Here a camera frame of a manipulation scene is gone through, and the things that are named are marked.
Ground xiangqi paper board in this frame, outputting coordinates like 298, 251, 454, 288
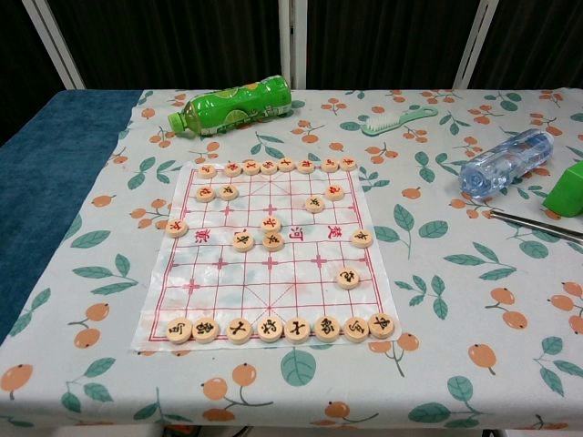
128, 159, 404, 353

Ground dark curtain panel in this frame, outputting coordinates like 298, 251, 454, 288
47, 0, 281, 90
304, 0, 483, 90

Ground green plastic block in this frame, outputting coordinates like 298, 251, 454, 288
542, 159, 583, 221

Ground clear plastic water bottle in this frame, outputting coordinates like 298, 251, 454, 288
459, 127, 556, 198

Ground white frame post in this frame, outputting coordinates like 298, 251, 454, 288
452, 0, 498, 90
21, 0, 87, 90
278, 0, 308, 90

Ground blue velvet cloth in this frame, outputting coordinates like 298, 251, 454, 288
0, 89, 145, 347

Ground green lime drink bottle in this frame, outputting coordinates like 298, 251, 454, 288
167, 75, 293, 137

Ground floral fruit-print tablecloth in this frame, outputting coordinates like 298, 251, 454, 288
0, 88, 583, 437

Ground green white-bristle brush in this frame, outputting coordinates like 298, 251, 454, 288
361, 106, 439, 137

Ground silver metal tongs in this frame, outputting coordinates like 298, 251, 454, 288
490, 208, 583, 243

